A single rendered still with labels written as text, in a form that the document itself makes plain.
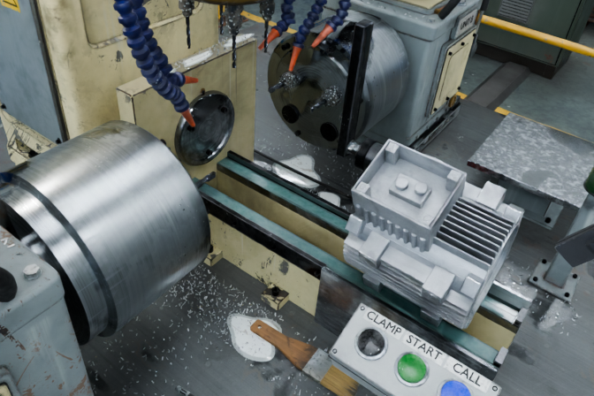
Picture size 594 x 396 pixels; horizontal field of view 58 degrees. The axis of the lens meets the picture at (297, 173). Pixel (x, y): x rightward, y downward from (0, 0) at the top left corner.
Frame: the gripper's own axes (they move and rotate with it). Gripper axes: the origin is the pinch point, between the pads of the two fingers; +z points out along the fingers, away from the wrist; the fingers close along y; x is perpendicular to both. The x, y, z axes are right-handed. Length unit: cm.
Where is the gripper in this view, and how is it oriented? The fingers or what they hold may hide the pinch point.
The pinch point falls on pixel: (592, 241)
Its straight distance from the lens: 66.1
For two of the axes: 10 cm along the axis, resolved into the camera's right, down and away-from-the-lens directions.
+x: 6.5, 7.6, -0.8
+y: -6.0, 4.4, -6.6
